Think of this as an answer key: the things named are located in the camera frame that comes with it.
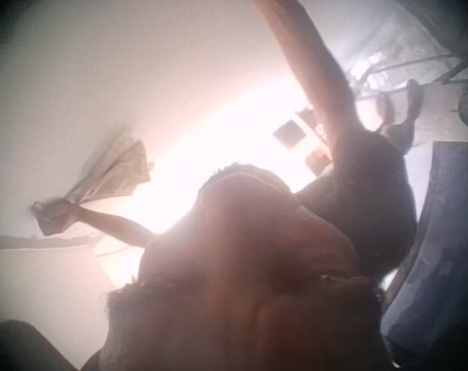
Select person's left hand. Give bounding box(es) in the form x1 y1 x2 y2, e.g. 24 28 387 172
35 198 82 237

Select beige striped cloth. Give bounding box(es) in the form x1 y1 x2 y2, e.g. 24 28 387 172
29 130 154 237

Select dark long ledge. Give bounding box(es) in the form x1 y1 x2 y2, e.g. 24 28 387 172
0 231 101 253

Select large dark square panel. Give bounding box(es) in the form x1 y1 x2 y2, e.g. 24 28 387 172
272 118 309 151

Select small dark square panel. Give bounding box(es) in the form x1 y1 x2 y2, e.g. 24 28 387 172
304 148 333 173

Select person's legs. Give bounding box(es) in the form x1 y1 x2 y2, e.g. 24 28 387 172
372 78 426 152

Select metal rack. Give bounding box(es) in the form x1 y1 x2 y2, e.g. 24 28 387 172
349 49 468 102

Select blue sheet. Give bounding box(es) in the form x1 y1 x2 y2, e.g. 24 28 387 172
381 140 468 366

